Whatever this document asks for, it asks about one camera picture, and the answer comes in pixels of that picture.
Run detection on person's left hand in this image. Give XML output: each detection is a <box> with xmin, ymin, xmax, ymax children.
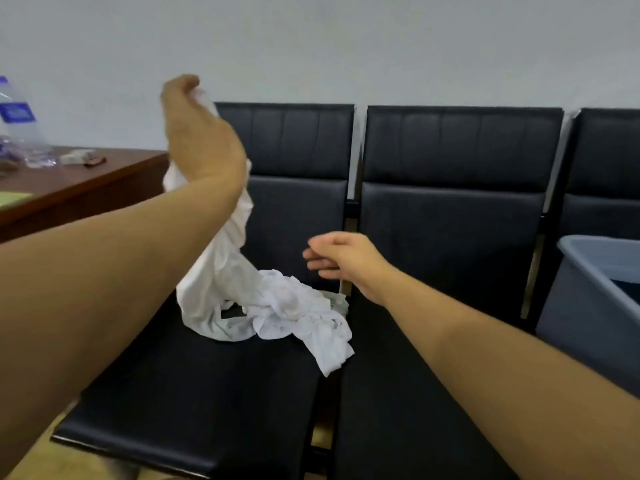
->
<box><xmin>159</xmin><ymin>73</ymin><xmax>249</xmax><ymax>185</ymax></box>

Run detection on person's right hand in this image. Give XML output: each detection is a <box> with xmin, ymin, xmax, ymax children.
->
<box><xmin>302</xmin><ymin>232</ymin><xmax>396</xmax><ymax>308</ymax></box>

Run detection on white garment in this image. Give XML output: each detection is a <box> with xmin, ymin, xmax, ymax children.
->
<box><xmin>162</xmin><ymin>87</ymin><xmax>263</xmax><ymax>343</ymax></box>

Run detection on blue-grey plastic bin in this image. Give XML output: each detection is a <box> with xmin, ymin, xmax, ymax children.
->
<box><xmin>535</xmin><ymin>235</ymin><xmax>640</xmax><ymax>398</ymax></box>

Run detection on person's left forearm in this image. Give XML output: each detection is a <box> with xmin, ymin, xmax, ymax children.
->
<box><xmin>0</xmin><ymin>174</ymin><xmax>249</xmax><ymax>475</ymax></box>

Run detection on person's right forearm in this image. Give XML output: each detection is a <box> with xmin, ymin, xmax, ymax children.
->
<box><xmin>377</xmin><ymin>269</ymin><xmax>640</xmax><ymax>480</ymax></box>

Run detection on brown wooden cabinet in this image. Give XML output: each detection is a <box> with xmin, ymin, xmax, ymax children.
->
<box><xmin>0</xmin><ymin>147</ymin><xmax>171</xmax><ymax>243</ymax></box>

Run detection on clear plastic water bottle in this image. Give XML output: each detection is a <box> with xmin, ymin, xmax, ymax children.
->
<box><xmin>0</xmin><ymin>76</ymin><xmax>57</xmax><ymax>169</ymax></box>

